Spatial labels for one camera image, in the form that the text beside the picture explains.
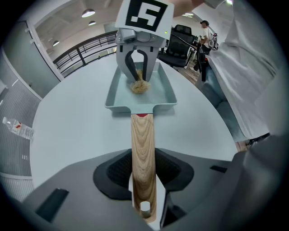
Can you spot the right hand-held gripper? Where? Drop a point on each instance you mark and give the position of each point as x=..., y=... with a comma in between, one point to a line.
x=146, y=33

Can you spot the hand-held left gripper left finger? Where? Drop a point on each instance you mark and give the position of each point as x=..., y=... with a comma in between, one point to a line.
x=76, y=187

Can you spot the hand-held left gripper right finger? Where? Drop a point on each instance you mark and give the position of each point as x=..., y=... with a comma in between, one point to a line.
x=198, y=185

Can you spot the tan fluffy fiber ball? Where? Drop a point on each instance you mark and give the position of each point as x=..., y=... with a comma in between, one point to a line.
x=140, y=86

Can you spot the person's right forearm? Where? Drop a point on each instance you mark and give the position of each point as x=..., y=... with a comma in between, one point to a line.
x=187, y=6

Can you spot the black office chair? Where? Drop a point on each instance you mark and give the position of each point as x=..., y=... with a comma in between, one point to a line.
x=178, y=49

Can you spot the black metal railing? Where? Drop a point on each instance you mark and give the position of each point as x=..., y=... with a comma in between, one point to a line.
x=85, y=50

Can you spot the round ceiling lamp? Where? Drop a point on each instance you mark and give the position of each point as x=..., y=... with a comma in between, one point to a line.
x=56, y=43
x=88, y=13
x=91, y=22

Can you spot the person's blue jeans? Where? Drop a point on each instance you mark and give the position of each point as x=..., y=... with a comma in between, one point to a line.
x=223, y=108

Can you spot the clear plastic water bottle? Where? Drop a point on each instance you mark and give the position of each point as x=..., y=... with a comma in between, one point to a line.
x=19, y=128

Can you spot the frosted glass door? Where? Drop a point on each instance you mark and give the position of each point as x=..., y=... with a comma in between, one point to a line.
x=29, y=61

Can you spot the person's white t-shirt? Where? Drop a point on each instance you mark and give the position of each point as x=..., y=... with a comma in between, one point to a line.
x=248, y=67

